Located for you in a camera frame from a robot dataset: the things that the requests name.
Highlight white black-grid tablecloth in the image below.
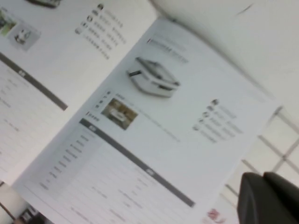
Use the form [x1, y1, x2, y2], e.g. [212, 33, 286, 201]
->
[219, 105, 299, 224]

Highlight white product catalogue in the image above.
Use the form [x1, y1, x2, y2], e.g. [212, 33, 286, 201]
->
[0, 0, 282, 224]

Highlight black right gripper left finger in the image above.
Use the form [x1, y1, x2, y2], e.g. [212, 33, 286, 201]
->
[237, 173, 295, 224]

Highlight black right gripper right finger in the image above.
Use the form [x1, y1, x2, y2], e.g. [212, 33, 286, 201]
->
[263, 172, 299, 224]

